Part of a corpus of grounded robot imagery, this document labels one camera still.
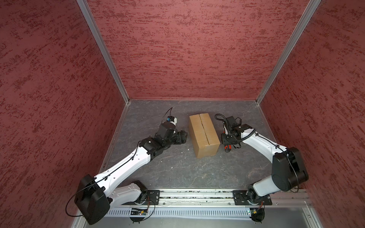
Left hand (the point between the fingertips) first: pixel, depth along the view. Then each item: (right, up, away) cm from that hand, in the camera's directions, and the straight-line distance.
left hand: (181, 136), depth 79 cm
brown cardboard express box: (+13, 0, +2) cm, 13 cm away
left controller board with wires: (-23, -38, -6) cm, 45 cm away
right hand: (+27, -6, +10) cm, 30 cm away
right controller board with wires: (+39, -38, -9) cm, 56 cm away
